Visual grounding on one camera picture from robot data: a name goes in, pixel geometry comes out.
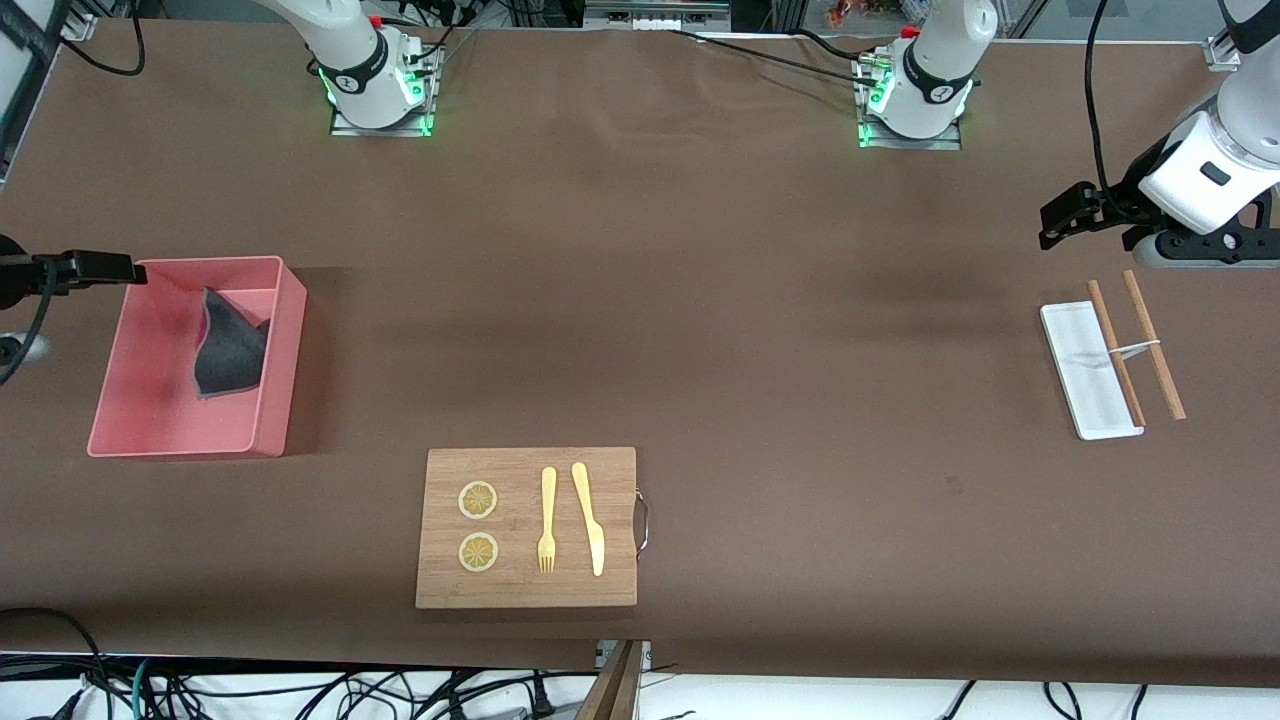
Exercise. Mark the white rubber band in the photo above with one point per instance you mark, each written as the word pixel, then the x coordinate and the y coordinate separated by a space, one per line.
pixel 1135 347

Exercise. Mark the lemon slice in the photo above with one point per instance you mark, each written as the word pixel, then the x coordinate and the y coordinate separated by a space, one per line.
pixel 478 552
pixel 477 500

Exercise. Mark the wooden cutting board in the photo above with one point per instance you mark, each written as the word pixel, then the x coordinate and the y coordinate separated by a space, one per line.
pixel 520 590

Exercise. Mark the aluminium frame corner bracket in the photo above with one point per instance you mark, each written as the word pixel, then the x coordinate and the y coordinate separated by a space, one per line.
pixel 82 25
pixel 1218 55

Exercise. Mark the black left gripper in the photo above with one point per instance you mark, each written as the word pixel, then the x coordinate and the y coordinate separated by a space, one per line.
pixel 1127 203

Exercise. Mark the wooden post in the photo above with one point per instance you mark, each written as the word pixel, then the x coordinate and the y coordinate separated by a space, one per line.
pixel 612 690

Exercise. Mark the metal table bracket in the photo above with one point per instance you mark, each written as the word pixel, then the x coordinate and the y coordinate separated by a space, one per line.
pixel 646 655

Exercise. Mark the pink and grey cloth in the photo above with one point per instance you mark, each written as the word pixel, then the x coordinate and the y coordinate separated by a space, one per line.
pixel 230 360

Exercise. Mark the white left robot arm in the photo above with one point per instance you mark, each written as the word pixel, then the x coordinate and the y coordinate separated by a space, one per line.
pixel 940 60

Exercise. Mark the white rectangular plate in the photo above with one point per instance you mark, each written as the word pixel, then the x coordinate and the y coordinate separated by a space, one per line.
pixel 1085 390

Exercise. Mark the orange background object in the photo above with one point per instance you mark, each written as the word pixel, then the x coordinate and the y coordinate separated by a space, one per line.
pixel 842 12

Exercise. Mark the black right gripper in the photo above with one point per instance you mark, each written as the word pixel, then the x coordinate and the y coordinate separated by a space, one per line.
pixel 12 281

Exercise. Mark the grey equipment box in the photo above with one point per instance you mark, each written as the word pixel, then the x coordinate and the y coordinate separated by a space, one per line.
pixel 650 15

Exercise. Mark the brown table cover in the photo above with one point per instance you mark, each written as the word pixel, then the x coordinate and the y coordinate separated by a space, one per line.
pixel 850 500

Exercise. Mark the yellow plastic fork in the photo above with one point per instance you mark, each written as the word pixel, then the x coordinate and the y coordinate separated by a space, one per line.
pixel 547 500

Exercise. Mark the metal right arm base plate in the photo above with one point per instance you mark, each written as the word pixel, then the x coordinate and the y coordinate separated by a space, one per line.
pixel 345 130

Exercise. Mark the pink plastic bin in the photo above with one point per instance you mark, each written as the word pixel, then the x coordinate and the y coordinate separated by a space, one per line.
pixel 150 400

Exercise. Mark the brown wooden chopstick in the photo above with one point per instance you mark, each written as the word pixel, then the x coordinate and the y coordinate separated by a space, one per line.
pixel 1129 390
pixel 1171 390

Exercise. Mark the yellow plastic knife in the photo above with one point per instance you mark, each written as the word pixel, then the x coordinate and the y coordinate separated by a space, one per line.
pixel 596 545

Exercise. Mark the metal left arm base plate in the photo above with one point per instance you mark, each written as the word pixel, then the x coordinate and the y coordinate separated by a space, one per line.
pixel 945 143

